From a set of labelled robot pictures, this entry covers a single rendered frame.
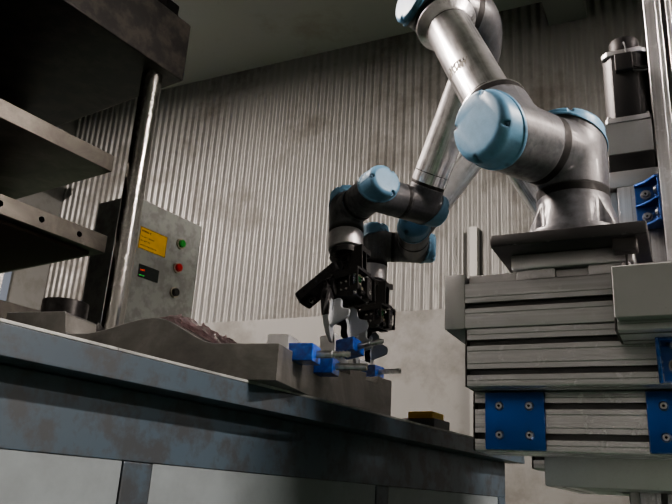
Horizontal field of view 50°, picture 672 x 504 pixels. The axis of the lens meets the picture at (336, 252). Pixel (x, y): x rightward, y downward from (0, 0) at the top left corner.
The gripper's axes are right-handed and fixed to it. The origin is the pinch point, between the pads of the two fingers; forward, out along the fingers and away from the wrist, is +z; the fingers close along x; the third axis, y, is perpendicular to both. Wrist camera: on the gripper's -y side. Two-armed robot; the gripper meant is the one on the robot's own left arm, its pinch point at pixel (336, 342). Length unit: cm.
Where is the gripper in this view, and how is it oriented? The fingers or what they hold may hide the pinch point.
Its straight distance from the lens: 145.8
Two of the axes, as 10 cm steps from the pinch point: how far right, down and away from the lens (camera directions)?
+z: -0.1, 8.6, -5.0
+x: 5.4, 4.3, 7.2
